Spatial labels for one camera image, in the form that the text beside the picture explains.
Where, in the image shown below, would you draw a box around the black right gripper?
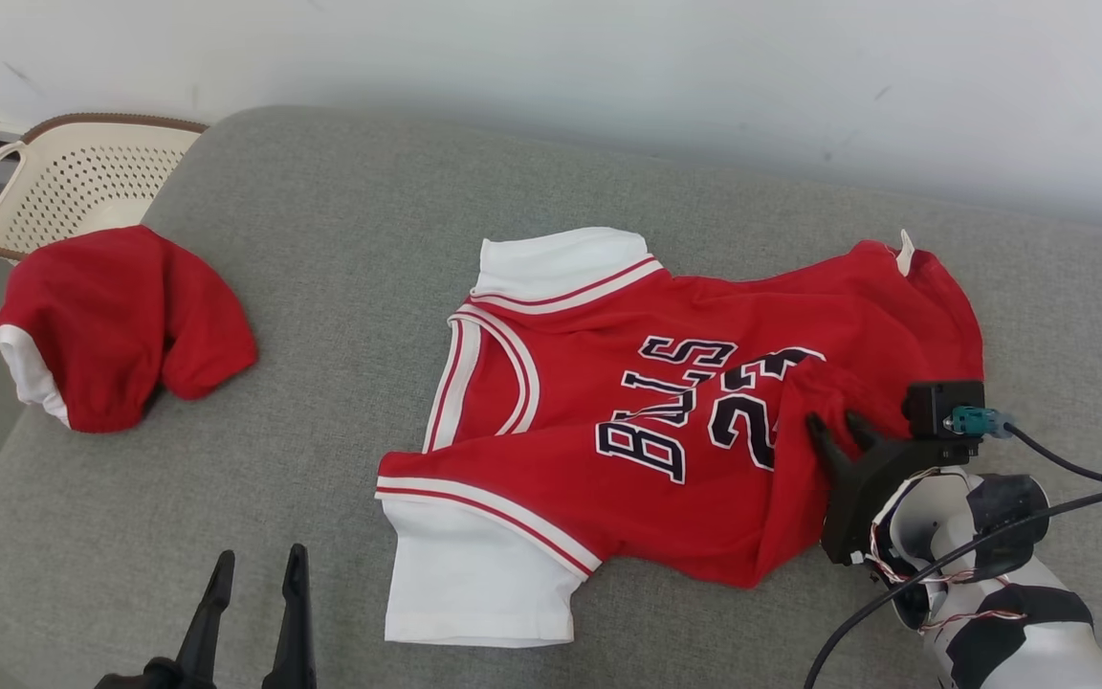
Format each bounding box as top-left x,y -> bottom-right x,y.
805,411 -> 981,567

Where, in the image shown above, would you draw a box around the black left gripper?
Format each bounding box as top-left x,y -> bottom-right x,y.
97,544 -> 318,689

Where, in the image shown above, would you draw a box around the red Bulls jersey shirt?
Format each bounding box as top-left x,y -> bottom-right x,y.
375,227 -> 985,649

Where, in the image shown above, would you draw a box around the red shorts with white band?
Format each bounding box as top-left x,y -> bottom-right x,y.
0,225 -> 258,433

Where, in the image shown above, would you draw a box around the grey fabric sofa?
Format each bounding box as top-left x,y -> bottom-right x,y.
0,105 -> 1102,689

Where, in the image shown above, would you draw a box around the cream perforated laundry basket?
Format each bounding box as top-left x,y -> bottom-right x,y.
0,113 -> 209,264

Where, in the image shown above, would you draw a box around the teal camera cable connector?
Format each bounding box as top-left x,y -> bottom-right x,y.
948,406 -> 1017,440

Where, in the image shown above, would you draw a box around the black camera cable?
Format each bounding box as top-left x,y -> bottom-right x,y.
1003,425 -> 1102,489

